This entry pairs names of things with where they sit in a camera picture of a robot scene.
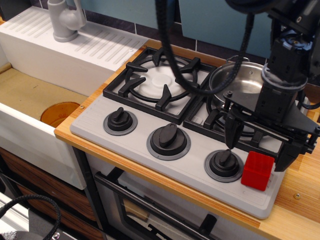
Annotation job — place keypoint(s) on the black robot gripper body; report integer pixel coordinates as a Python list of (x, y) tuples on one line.
[(274, 112)]

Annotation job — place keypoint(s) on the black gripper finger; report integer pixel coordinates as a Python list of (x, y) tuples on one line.
[(233, 128), (287, 155)]

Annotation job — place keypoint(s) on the red cube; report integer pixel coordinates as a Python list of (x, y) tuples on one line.
[(257, 170)]

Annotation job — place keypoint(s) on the stainless steel pan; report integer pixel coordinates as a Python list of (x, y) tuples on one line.
[(248, 81)]

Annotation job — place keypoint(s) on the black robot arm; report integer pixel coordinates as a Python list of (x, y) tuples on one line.
[(294, 59)]

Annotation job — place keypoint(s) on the black right stove knob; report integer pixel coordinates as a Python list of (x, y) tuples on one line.
[(224, 166)]

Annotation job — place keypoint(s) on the black stove knob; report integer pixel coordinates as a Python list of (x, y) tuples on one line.
[(168, 143), (224, 166), (120, 122)]

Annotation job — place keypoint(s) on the grey toy stove top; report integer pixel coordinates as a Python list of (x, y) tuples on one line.
[(188, 170)]

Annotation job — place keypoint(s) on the black middle stove knob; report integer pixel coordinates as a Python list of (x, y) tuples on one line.
[(168, 143)]

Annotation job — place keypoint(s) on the black left stove knob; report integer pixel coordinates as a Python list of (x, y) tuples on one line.
[(120, 122)]

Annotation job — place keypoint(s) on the black right burner grate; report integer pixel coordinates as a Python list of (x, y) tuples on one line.
[(211, 124)]

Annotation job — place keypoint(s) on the black burner grate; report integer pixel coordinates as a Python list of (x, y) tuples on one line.
[(148, 88), (211, 124)]

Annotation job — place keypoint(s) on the black left burner grate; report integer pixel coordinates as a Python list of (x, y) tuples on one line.
[(148, 88)]

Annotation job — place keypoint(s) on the wooden drawer fronts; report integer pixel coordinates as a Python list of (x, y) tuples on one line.
[(77, 215)]

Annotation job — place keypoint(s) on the grey toy faucet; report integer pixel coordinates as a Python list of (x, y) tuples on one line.
[(65, 22)]

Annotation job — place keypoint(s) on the white toy sink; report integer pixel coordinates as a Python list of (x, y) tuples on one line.
[(37, 72)]

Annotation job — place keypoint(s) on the oven door with handle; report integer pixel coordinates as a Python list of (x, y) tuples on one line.
[(144, 211)]

